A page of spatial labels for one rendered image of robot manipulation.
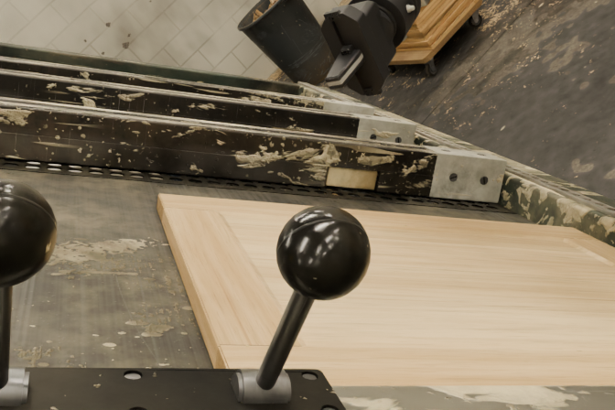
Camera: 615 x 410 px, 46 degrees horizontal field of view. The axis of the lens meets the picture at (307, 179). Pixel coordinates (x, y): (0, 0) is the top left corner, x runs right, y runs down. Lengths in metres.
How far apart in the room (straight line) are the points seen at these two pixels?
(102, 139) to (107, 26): 4.95
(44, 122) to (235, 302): 0.52
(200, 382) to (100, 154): 0.67
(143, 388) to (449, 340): 0.28
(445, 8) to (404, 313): 3.54
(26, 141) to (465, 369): 0.67
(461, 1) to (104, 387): 3.89
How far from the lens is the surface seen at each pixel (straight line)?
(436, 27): 4.07
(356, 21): 0.91
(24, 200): 0.26
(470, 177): 1.17
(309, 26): 5.22
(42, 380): 0.37
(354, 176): 1.09
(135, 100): 1.34
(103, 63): 2.17
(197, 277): 0.60
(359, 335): 0.54
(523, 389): 0.47
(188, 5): 6.09
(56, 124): 1.00
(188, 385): 0.37
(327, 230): 0.28
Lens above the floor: 1.54
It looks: 22 degrees down
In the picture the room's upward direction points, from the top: 42 degrees counter-clockwise
